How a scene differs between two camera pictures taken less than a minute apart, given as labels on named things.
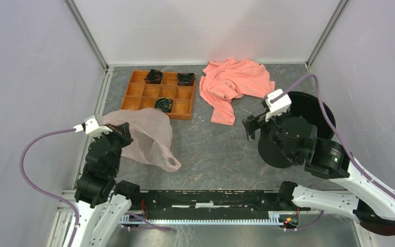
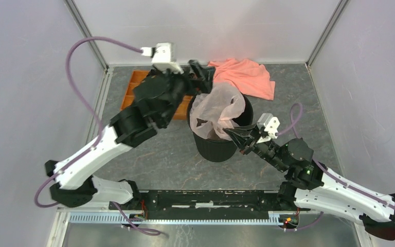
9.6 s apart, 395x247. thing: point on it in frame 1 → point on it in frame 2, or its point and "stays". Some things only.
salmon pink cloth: [226, 80] stays
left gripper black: [122, 131] → [201, 86]
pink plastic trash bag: [151, 132] → [212, 112]
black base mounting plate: [209, 205] stays
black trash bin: [312, 108] → [220, 150]
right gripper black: [251, 122] → [245, 143]
